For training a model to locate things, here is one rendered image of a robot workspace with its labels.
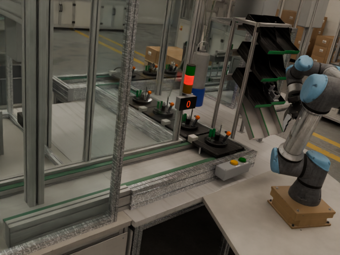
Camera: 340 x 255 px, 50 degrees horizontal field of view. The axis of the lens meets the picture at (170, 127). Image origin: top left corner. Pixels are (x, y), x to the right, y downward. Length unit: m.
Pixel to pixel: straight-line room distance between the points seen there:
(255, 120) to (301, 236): 0.86
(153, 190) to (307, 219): 0.71
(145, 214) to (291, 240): 0.64
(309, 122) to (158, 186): 0.72
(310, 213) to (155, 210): 0.70
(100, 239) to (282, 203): 0.85
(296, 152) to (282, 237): 0.38
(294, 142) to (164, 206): 0.64
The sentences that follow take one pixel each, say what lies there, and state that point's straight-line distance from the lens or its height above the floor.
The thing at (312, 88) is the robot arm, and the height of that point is 1.52.
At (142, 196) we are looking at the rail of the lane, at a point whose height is 0.91.
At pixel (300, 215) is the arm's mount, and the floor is 0.93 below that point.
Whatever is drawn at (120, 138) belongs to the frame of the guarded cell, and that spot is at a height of 1.25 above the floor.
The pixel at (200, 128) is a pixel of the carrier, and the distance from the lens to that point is 2.34.
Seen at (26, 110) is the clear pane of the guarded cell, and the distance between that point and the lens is 1.20.
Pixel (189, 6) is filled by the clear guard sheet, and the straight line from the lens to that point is 1.93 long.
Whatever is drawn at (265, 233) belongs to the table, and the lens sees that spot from 1.73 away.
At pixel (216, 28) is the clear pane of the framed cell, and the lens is 3.29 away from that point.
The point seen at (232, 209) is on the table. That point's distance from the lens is 1.81.
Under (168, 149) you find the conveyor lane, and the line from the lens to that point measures 2.06.
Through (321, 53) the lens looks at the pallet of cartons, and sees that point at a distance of 10.62.
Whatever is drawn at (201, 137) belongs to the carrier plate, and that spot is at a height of 0.97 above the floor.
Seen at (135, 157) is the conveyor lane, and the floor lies 0.95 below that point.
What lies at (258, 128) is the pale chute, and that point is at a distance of 2.36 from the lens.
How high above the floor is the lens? 1.84
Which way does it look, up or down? 22 degrees down
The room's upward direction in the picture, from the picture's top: 9 degrees clockwise
